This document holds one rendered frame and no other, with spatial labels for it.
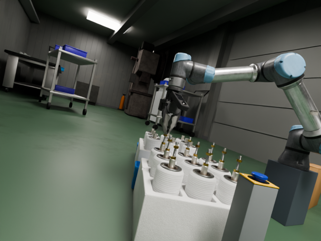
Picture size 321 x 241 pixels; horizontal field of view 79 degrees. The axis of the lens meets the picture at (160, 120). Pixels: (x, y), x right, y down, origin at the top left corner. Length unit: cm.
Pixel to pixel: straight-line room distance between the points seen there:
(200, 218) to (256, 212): 19
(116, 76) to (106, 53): 96
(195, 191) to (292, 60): 71
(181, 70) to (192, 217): 57
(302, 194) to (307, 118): 42
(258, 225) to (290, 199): 68
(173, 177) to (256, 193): 24
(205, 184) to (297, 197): 71
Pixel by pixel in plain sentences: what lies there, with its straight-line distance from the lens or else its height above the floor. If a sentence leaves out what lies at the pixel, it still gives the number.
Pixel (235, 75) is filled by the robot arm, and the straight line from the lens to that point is 109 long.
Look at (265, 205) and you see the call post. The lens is 59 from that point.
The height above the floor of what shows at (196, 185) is 22.
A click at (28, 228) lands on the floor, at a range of 76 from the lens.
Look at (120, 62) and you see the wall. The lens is 864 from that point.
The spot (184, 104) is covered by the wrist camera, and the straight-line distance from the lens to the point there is 80.
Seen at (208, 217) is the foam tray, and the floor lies 14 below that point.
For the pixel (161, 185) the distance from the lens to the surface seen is 65.
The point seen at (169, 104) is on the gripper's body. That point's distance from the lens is 85.
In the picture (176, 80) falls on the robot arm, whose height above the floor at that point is 57.
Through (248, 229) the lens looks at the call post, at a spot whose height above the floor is 20.
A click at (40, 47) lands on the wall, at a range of 847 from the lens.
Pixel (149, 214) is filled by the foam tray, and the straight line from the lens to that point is 65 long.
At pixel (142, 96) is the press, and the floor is 68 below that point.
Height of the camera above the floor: 43
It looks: 3 degrees down
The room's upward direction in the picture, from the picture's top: 14 degrees clockwise
